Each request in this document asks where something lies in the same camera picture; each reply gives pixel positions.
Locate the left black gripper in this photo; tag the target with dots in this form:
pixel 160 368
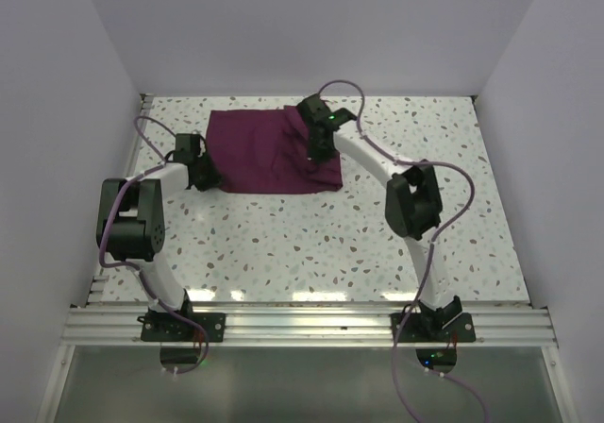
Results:
pixel 213 179

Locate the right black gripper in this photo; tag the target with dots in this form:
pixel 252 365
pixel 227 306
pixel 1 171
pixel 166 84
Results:
pixel 318 156

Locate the purple surgical drape cloth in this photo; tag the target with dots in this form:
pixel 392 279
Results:
pixel 264 152

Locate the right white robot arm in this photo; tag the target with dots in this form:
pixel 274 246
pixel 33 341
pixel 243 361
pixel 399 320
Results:
pixel 413 208

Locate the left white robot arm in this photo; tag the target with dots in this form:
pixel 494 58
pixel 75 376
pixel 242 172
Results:
pixel 130 229

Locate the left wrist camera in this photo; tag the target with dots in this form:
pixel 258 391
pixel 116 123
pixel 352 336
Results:
pixel 187 147

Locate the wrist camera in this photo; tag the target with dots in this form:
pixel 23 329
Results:
pixel 187 147
pixel 313 109

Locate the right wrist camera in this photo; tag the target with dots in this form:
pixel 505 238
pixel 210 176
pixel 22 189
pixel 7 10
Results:
pixel 313 109

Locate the aluminium left side rail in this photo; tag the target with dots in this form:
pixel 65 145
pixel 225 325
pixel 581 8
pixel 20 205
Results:
pixel 135 145

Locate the aluminium rail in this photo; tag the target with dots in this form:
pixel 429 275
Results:
pixel 135 145
pixel 310 326

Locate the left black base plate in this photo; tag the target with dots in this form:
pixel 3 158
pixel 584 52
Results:
pixel 164 328

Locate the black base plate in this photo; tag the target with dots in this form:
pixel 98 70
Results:
pixel 164 328
pixel 415 330

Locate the aluminium front rail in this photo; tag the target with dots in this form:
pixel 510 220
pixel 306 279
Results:
pixel 310 326

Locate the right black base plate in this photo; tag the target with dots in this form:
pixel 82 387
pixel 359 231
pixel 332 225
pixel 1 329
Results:
pixel 415 330

